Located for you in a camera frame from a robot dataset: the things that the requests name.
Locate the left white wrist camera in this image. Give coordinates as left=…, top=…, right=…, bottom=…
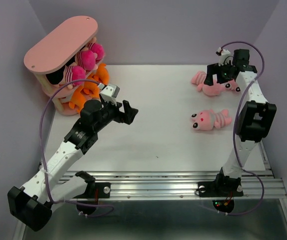
left=99, top=84, right=120, bottom=106

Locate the pink axolotl plush front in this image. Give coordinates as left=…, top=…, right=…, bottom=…
left=191, top=109, right=232, bottom=131

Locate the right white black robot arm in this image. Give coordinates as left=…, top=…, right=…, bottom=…
left=197, top=47, right=277, bottom=197

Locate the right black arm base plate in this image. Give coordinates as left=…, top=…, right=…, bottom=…
left=195, top=181, right=244, bottom=198

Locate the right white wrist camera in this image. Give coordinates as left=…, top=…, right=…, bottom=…
left=215, top=47, right=233, bottom=65

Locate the pink three-tier wooden shelf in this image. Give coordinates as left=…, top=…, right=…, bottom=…
left=23, top=15, right=105, bottom=116

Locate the orange shark plush back-facing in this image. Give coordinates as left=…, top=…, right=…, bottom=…
left=68, top=85, right=89, bottom=114

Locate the orange shark plush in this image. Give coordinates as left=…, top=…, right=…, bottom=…
left=83, top=75, right=100, bottom=99

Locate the doll plush edge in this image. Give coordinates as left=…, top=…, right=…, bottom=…
left=45, top=64, right=87, bottom=90

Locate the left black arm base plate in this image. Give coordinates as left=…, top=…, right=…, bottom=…
left=67, top=171, right=111, bottom=200

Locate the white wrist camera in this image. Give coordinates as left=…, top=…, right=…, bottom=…
left=215, top=47, right=233, bottom=65
left=99, top=84, right=120, bottom=106

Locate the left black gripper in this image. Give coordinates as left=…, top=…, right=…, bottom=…
left=94, top=98, right=138, bottom=133

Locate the pink axolotl plush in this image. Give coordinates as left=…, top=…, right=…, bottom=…
left=191, top=109, right=232, bottom=131
left=198, top=79, right=241, bottom=97

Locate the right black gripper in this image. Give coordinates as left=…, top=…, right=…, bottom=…
left=203, top=59, right=234, bottom=86

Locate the aluminium mounting rail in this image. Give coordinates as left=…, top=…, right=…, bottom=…
left=89, top=170, right=287, bottom=201

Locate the doll plush pink striped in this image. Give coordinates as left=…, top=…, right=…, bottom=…
left=85, top=37, right=106, bottom=61

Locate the doll plush black hair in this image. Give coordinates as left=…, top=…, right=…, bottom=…
left=74, top=49, right=98, bottom=71

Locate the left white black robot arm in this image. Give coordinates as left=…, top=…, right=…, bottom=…
left=7, top=99, right=139, bottom=232

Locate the orange shark plush mouth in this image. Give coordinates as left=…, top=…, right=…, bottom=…
left=93, top=63, right=110, bottom=85

